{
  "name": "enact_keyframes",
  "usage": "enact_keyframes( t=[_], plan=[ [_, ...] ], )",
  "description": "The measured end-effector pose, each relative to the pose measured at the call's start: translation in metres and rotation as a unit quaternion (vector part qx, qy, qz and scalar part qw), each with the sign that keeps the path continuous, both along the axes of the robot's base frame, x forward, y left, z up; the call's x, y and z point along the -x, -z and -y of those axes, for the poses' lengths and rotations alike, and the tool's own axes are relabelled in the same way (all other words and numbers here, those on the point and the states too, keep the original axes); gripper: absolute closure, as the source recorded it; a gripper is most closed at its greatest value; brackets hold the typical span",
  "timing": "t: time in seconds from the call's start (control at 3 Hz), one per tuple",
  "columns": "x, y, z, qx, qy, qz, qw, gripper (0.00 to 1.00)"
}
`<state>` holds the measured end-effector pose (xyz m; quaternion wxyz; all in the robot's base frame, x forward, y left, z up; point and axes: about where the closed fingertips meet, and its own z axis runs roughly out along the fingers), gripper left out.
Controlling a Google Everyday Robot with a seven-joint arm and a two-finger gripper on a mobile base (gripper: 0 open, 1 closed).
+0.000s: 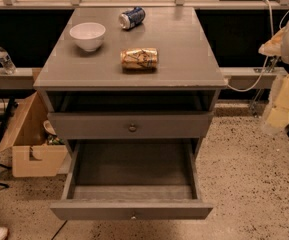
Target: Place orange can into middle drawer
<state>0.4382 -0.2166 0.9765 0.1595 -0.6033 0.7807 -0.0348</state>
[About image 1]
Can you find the grey wooden drawer cabinet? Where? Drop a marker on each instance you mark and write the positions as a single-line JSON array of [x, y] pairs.
[[187, 79]]

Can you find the orange soda can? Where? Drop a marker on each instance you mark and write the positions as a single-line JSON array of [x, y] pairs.
[[139, 58]]

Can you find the closed grey top drawer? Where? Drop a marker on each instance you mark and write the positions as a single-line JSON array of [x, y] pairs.
[[130, 125]]

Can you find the white ceramic bowl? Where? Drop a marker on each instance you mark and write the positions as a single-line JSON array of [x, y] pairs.
[[88, 36]]

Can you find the clear plastic water bottle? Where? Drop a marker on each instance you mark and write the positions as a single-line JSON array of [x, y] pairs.
[[6, 62]]

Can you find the open grey middle drawer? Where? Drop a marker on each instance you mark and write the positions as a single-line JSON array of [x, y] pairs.
[[132, 180]]

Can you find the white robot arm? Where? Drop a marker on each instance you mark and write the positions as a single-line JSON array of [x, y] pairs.
[[285, 46]]

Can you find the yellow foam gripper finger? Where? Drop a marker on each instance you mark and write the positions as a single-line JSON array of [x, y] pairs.
[[273, 47], [275, 117]]

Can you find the blue soda can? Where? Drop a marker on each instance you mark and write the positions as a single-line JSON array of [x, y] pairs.
[[131, 18]]

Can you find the light wooden box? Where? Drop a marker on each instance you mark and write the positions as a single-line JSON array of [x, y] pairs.
[[26, 137]]

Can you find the grey horizontal rail beam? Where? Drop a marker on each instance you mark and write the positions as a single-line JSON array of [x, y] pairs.
[[237, 77]]

